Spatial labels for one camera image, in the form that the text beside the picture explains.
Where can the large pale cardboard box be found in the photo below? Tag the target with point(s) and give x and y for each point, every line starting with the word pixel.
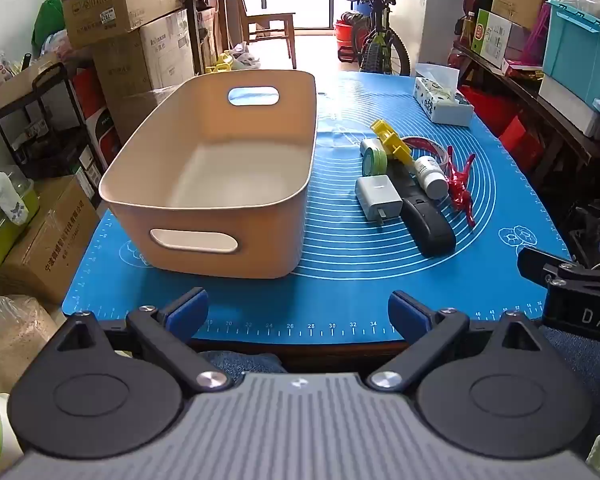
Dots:
pixel 145 55

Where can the small white bottle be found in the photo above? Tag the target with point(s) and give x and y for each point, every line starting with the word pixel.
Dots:
pixel 432 180

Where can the white charger adapter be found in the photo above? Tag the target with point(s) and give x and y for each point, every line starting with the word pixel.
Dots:
pixel 380 197

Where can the person's right leg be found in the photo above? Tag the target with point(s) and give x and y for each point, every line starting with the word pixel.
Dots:
pixel 585 370

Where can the brown sauce bottle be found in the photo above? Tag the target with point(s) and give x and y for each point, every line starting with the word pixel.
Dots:
pixel 467 27

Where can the black computer mouse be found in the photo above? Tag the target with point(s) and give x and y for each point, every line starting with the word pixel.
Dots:
pixel 430 232

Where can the yellow plastic clip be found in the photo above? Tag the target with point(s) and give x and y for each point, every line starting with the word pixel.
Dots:
pixel 392 142

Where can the red plastic clip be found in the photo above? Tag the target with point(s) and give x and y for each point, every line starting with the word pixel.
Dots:
pixel 460 192

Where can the white patterned tissue box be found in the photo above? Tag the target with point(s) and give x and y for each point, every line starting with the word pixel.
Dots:
pixel 440 102

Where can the teal plastic storage bin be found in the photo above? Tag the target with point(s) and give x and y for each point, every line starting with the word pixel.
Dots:
pixel 580 55

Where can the open brown cardboard box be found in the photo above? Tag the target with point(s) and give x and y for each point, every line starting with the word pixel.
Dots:
pixel 120 5

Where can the green and white carton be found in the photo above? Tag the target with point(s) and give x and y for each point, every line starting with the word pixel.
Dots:
pixel 495 32

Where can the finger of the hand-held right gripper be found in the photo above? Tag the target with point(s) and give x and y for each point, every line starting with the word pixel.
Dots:
pixel 537 264

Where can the green plastic bag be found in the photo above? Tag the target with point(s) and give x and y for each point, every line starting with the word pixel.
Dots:
pixel 47 20

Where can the person's left leg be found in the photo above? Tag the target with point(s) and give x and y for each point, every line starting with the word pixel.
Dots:
pixel 240 362

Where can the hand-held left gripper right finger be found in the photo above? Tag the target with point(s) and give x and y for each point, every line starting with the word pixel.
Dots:
pixel 407 310

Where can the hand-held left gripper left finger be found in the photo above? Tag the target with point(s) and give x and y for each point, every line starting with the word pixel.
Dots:
pixel 187 310

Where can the person's leg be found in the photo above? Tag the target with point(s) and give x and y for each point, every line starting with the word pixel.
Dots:
pixel 585 370
pixel 240 362

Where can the beige plastic storage basket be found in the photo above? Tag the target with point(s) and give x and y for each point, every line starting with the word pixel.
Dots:
pixel 275 160

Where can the blue silicone mat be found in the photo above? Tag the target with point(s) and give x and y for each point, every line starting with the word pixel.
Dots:
pixel 355 270

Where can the pink plastic basket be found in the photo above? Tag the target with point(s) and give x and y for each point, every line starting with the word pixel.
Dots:
pixel 537 35

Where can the wooden chair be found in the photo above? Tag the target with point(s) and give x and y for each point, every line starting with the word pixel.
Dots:
pixel 270 22

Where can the yellow plastic jug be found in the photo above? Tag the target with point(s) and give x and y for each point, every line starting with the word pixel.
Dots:
pixel 220 64

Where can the dark wooden shelf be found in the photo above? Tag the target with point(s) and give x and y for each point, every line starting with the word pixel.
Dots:
pixel 530 95

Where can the colourful flat box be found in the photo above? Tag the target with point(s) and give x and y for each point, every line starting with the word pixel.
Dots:
pixel 522 67

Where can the wooden side table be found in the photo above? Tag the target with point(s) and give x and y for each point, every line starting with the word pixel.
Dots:
pixel 210 20

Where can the clear plastic grain bag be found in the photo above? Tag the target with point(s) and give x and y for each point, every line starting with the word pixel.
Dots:
pixel 15 330

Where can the red bucket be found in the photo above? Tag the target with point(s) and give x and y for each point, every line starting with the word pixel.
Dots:
pixel 345 37

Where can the red paper bags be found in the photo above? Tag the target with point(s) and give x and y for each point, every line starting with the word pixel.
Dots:
pixel 510 125

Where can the red tape roll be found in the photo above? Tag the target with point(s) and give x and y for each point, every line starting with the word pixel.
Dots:
pixel 427 144

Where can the green and black bicycle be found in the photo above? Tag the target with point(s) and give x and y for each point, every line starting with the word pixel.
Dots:
pixel 380 45

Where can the white flat box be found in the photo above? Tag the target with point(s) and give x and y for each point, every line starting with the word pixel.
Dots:
pixel 565 105

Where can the black plastic tool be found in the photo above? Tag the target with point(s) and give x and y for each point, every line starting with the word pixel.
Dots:
pixel 407 182

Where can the green tape roll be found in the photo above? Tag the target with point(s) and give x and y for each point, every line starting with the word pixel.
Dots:
pixel 375 160

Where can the white floor bag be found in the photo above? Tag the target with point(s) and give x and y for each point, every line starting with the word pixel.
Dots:
pixel 245 57

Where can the brown printed cardboard box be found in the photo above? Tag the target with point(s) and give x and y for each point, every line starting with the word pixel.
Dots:
pixel 50 240

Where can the white chest freezer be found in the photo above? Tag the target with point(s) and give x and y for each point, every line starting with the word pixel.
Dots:
pixel 435 15

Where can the black metal shelf rack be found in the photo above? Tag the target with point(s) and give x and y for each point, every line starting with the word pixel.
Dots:
pixel 45 125

